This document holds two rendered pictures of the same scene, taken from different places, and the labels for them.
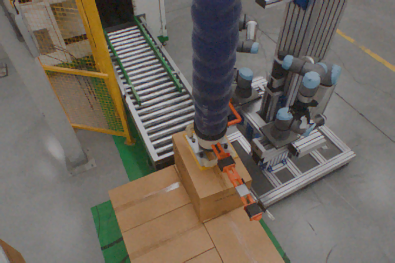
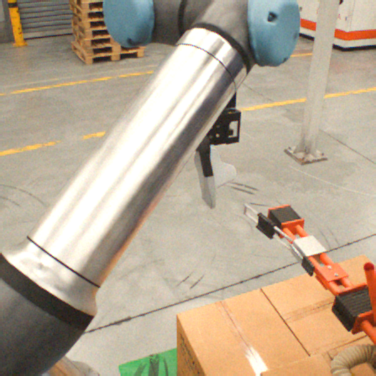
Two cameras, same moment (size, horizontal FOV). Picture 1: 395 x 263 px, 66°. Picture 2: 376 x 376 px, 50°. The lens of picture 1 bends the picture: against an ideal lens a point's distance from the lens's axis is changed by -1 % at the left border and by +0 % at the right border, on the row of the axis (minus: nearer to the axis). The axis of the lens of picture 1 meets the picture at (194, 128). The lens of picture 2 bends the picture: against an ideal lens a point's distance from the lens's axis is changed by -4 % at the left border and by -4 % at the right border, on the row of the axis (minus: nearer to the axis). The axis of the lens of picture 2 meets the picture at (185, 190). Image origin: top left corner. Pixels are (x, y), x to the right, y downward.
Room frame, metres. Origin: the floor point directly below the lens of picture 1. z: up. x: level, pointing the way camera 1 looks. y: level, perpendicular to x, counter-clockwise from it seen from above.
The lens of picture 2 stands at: (1.71, -0.56, 1.90)
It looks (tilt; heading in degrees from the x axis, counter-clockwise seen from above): 33 degrees down; 183
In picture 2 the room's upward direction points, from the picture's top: straight up
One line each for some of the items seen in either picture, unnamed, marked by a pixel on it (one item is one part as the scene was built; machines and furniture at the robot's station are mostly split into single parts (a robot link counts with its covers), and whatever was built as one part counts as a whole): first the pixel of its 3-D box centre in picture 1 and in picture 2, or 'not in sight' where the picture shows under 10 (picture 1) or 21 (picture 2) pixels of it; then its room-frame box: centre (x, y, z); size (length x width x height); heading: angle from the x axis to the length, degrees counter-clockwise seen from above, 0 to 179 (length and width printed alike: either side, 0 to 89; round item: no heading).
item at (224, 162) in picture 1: (226, 163); (359, 307); (1.06, -0.20, 1.18); 0.10 x 0.08 x 0.06; 112
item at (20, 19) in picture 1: (27, 31); not in sight; (1.92, 1.19, 1.62); 0.20 x 0.05 x 0.30; 25
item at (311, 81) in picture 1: (310, 84); not in sight; (1.11, -0.57, 1.82); 0.09 x 0.08 x 0.11; 143
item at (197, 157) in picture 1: (197, 148); not in sight; (1.26, -0.02, 1.08); 0.34 x 0.10 x 0.05; 22
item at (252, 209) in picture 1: (252, 211); (284, 220); (0.74, -0.33, 1.18); 0.08 x 0.07 x 0.05; 22
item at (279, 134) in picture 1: (281, 128); not in sight; (1.43, -0.64, 1.09); 0.15 x 0.15 x 0.10
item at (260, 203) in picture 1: (257, 198); (275, 237); (0.82, -0.36, 1.18); 0.31 x 0.03 x 0.05; 35
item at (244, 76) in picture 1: (244, 77); not in sight; (1.87, -0.41, 1.20); 0.13 x 0.12 x 0.14; 79
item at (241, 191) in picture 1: (242, 191); (308, 251); (0.87, -0.28, 1.17); 0.07 x 0.07 x 0.04; 22
